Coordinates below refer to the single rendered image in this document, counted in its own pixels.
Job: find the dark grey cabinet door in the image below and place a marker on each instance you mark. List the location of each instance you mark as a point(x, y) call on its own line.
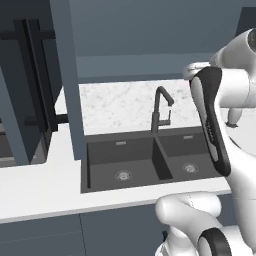
point(245, 20)

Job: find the grey base cabinet door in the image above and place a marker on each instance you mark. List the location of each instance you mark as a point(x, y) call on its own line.
point(36, 238)
point(123, 231)

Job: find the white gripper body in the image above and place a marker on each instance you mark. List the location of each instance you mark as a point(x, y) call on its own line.
point(234, 115)

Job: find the black sink tap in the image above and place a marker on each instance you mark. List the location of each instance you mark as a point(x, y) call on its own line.
point(156, 116)

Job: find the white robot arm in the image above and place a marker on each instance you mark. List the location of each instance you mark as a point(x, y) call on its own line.
point(240, 186)

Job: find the grey open cabinet door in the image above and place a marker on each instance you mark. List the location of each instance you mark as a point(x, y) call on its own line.
point(13, 133)
point(71, 83)

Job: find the grey wall cabinet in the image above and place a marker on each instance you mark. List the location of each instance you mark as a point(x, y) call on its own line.
point(150, 30)

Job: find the black double sink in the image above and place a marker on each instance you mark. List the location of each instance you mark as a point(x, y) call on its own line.
point(126, 163)

